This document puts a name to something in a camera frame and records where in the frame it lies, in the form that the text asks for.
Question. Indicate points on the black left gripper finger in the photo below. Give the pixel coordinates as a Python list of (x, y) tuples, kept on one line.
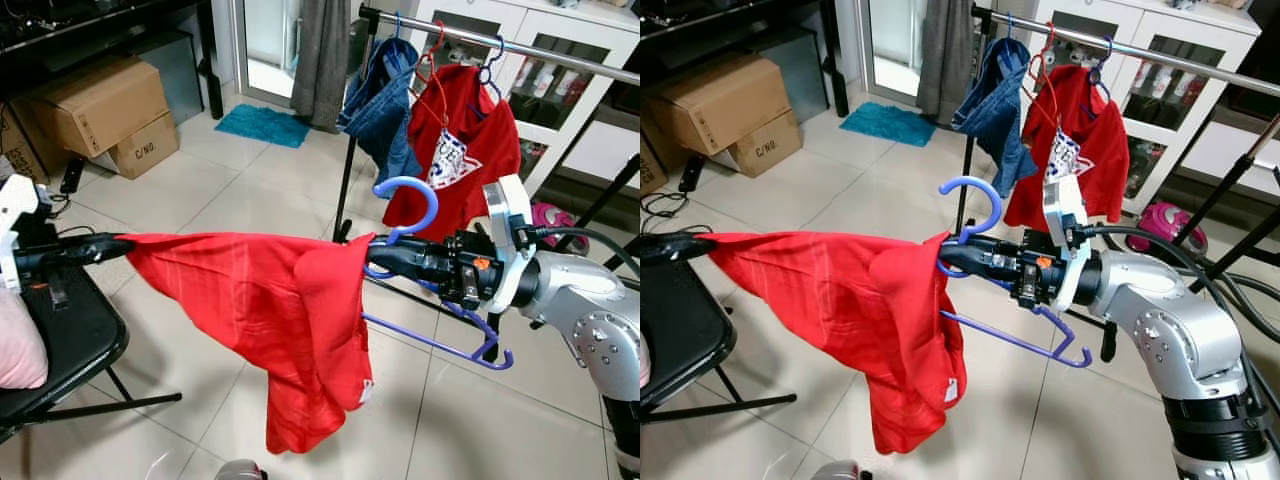
[(690, 257), (100, 242), (690, 242), (100, 257)]

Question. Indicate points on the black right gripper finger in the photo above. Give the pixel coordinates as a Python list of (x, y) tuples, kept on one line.
[(985, 250), (415, 250), (995, 272), (420, 272)]

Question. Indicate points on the red knit shirt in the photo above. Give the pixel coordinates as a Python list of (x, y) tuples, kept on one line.
[(850, 320), (250, 320)]

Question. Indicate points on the red clothes hanger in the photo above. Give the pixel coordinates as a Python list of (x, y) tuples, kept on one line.
[(1048, 40), (440, 40)]

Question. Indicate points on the dark purple clothes hanger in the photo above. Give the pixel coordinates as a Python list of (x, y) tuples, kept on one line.
[(497, 50), (1107, 50)]

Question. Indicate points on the blue clothes hanger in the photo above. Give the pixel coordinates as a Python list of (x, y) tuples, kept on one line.
[(1010, 25), (397, 25)]

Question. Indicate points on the black chair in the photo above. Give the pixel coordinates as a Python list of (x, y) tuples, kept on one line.
[(690, 320), (70, 340)]

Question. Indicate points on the black power adapter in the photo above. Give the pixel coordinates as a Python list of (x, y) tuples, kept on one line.
[(692, 174), (72, 175)]

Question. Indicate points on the taped cardboard box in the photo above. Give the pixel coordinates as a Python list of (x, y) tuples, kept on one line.
[(20, 145), (652, 170)]

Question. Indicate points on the pink cushion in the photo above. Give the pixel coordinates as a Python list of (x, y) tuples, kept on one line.
[(20, 345)]

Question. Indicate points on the pink vacuum cleaner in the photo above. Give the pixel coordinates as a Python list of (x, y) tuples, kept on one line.
[(1160, 225), (555, 225)]

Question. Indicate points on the small printed cardboard box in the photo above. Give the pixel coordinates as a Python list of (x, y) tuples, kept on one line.
[(145, 150), (768, 148)]

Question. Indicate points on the red printed t-shirt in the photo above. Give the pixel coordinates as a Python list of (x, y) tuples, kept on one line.
[(1100, 140), (480, 130)]

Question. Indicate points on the large cardboard box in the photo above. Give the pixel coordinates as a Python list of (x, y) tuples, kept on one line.
[(725, 100), (100, 105)]

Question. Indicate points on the blue denim garment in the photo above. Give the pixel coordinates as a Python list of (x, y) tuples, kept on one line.
[(990, 110), (375, 110)]

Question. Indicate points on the teal floor mat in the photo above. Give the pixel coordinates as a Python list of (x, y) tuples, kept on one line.
[(888, 125), (262, 125)]

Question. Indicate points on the grey curtain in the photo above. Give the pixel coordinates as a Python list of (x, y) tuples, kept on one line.
[(320, 60), (945, 60)]

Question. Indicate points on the black shelf unit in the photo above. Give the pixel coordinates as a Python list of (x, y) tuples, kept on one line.
[(60, 30), (700, 30)]

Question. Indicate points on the metal clothes rack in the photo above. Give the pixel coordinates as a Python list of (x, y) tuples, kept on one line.
[(560, 60), (1180, 55)]

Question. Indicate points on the white glass-door cabinet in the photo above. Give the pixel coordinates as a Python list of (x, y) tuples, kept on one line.
[(520, 20), (1180, 25)]

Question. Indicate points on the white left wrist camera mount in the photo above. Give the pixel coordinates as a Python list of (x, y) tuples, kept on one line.
[(20, 200)]

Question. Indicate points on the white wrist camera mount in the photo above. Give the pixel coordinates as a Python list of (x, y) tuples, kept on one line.
[(20, 200), (1062, 215), (505, 215)]

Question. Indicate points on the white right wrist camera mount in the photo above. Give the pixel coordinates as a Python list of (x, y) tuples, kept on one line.
[(505, 215), (1062, 215)]

